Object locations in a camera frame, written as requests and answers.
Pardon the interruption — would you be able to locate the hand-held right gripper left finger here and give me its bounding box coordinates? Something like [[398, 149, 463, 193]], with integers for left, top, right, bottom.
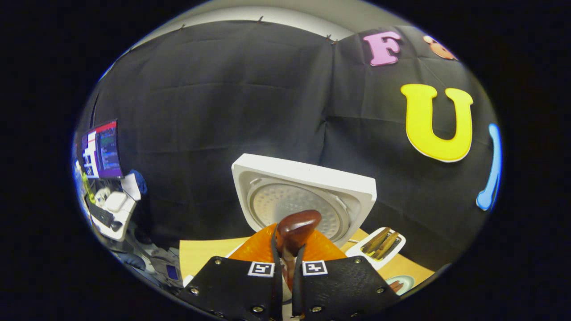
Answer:
[[178, 223, 284, 321]]

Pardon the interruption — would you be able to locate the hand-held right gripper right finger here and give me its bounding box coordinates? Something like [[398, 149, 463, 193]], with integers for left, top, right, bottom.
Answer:
[[292, 228, 402, 321]]

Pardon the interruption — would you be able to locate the brown wooden spoon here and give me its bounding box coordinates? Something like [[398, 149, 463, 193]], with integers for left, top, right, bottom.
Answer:
[[272, 210, 323, 291]]

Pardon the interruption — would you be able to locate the white rice cooker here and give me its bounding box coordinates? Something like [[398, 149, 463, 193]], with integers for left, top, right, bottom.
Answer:
[[182, 153, 377, 288]]

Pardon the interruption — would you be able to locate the white toaster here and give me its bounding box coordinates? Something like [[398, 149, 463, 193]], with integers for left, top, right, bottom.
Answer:
[[346, 226, 407, 271]]

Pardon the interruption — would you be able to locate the toasted bread slice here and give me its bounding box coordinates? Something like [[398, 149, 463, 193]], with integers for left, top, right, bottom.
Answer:
[[371, 232, 402, 261], [360, 227, 392, 255]]

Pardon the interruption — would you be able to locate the light green plate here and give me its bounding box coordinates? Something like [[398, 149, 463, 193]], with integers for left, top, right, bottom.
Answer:
[[386, 275, 416, 296]]

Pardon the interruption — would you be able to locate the white computer desk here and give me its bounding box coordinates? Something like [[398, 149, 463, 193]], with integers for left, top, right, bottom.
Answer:
[[85, 191, 137, 242]]

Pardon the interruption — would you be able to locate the black keyboard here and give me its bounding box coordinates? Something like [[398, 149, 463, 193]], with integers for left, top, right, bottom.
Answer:
[[88, 203, 115, 228]]

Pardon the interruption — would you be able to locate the black backdrop cloth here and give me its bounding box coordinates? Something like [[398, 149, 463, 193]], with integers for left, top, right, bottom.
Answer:
[[78, 20, 503, 273]]

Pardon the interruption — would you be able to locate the computer monitor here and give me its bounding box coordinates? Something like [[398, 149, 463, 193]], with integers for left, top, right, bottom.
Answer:
[[80, 119, 124, 180]]

